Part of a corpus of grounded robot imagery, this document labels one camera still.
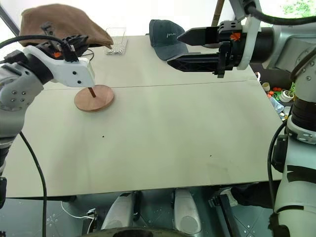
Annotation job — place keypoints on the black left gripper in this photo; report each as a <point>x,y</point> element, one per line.
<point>77,40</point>

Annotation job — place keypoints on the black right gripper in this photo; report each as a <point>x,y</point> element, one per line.
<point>229,49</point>

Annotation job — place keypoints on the brown cap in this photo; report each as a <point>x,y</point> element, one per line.
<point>61,19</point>

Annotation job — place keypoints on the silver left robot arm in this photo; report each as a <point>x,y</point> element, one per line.
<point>14,98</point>

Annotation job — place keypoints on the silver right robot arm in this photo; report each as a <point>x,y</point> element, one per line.
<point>296,42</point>

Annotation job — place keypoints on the dark blue baseball cap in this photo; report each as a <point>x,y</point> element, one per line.
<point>163,44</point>

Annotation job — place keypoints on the wooden hat stand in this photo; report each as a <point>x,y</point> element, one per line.
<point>98,100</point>

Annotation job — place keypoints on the clear acrylic box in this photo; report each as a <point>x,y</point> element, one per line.
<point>118,48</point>

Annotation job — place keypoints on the wooden striped pole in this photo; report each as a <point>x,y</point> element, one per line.
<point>216,13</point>

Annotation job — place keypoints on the clear plastic bag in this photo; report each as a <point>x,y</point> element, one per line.
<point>277,103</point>

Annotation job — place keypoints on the small white plant pot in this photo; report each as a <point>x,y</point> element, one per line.
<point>287,95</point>

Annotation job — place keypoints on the silver rounded shell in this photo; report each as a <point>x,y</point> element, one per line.
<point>186,212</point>
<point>118,212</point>

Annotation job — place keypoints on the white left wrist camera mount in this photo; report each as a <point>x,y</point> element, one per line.
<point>69,71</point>

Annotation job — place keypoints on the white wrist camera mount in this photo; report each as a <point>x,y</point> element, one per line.
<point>69,71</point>
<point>251,32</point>

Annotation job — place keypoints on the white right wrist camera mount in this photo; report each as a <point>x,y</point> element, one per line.
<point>251,32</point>

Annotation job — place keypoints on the black table frame leg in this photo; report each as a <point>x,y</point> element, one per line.
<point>225,214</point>

